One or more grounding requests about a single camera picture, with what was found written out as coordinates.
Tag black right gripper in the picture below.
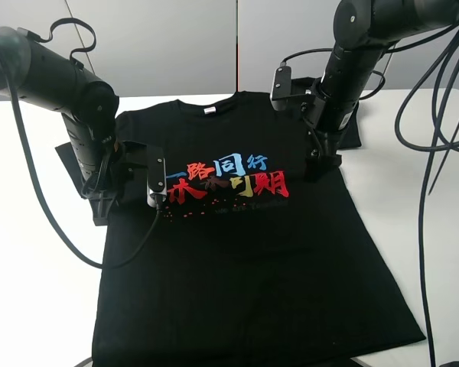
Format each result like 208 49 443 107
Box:
301 95 347 182

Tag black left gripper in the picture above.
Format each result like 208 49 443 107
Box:
80 141 148 226

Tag black printed t-shirt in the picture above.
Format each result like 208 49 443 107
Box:
55 78 427 367

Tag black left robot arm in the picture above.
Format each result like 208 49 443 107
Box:
0 27 145 226

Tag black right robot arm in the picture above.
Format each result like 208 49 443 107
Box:
301 0 459 181

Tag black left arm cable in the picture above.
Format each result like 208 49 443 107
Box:
0 28 165 270

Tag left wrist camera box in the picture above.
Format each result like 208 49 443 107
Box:
146 145 167 210

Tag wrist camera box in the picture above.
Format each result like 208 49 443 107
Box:
270 63 291 112
146 145 167 210

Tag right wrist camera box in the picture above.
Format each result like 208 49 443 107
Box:
270 63 291 112

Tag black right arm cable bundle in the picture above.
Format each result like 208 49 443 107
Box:
393 7 459 367

